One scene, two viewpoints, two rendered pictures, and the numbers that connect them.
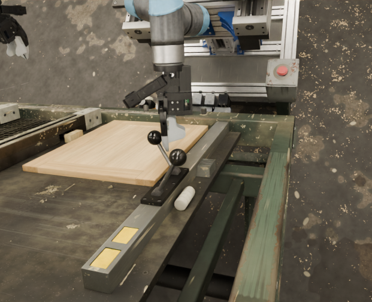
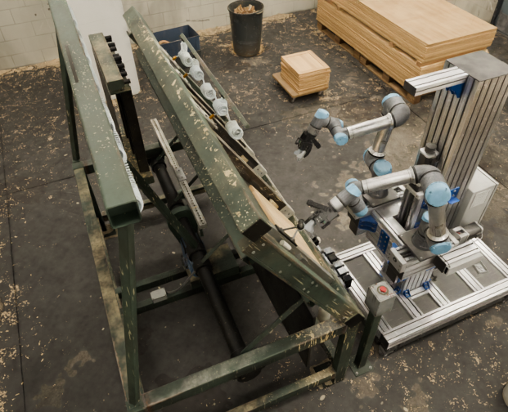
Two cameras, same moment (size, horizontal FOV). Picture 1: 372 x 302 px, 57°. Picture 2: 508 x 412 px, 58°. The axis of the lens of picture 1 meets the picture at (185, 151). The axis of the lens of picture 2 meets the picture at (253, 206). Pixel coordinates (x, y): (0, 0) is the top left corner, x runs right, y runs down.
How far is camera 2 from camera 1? 161 cm
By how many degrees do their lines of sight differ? 25
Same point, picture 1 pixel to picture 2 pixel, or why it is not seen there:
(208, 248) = not seen: hidden behind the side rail
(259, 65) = (395, 310)
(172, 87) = (325, 213)
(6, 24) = (307, 144)
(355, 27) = (481, 370)
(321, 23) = (465, 344)
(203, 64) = (369, 274)
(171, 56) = (336, 203)
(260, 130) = not seen: hidden behind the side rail
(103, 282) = not seen: hidden behind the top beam
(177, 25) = (348, 199)
